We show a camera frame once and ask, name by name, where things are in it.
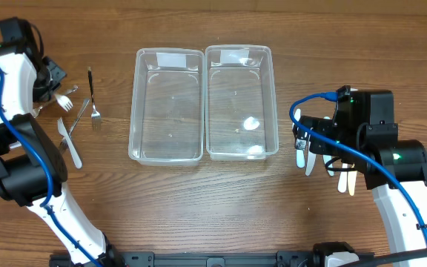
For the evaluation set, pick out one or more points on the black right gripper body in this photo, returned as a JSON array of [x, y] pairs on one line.
[[310, 134]]

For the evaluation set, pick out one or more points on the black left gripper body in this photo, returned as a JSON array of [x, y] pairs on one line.
[[54, 73]]

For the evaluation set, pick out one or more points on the small white plastic fork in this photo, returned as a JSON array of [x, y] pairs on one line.
[[64, 102]]

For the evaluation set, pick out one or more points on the black handled metal fork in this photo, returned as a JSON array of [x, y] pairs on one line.
[[95, 116]]

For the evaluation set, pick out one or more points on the silver metal fork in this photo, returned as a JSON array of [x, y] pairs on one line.
[[36, 111], [63, 144]]

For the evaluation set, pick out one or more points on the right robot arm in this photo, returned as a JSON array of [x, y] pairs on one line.
[[397, 176]]

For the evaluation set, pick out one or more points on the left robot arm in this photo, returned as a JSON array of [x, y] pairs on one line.
[[32, 170]]

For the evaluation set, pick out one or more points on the right clear plastic container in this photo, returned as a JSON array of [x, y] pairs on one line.
[[240, 103]]

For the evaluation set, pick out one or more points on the clear plastic container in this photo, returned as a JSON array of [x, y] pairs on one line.
[[240, 103], [168, 107]]

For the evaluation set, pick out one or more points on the left clear plastic container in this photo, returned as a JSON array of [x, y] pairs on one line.
[[168, 107]]

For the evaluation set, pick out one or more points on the mint green plastic knife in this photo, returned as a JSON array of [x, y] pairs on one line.
[[326, 159]]

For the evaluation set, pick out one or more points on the grey plastic knife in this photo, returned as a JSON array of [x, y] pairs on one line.
[[311, 159]]

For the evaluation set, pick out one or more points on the light blue plastic knife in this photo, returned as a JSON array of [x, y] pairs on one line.
[[299, 155]]

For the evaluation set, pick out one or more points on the yellow plastic knife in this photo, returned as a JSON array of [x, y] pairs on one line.
[[351, 180]]

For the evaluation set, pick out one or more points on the white plastic knife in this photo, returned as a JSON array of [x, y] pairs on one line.
[[342, 182]]

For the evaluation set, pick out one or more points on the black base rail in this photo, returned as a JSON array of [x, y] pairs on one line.
[[322, 254]]

